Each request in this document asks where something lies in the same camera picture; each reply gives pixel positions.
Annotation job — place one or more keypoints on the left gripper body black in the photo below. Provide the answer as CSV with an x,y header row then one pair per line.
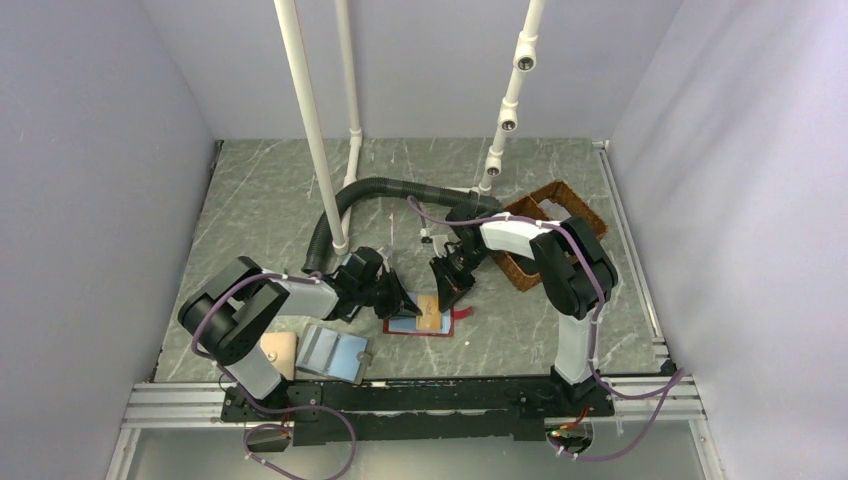
x,y
384,297

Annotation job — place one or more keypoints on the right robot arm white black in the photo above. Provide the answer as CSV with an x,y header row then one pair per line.
x,y
576,273

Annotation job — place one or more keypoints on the white pipe with lights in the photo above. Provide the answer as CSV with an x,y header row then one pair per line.
x,y
524,61

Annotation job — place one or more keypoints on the white pipe rear left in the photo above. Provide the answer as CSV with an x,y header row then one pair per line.
x,y
347,57

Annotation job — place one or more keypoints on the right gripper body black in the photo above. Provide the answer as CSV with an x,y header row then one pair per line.
x,y
462,255

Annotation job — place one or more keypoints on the aluminium frame rail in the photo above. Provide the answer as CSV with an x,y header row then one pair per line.
x,y
666,395

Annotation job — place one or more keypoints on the gold VIP credit card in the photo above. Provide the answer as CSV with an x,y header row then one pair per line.
x,y
430,318

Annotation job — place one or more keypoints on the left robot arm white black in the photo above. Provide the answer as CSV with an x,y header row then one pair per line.
x,y
228,315

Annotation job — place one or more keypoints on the grey card holder open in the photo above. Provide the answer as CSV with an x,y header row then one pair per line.
x,y
333,354

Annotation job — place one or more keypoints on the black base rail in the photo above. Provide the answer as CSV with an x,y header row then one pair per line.
x,y
519,407

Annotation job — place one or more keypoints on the white pipe front left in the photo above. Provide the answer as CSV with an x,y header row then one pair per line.
x,y
289,25

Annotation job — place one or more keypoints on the red card holder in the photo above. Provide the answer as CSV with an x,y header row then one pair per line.
x,y
407,326

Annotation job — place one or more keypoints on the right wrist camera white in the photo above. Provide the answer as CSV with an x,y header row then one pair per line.
x,y
438,242

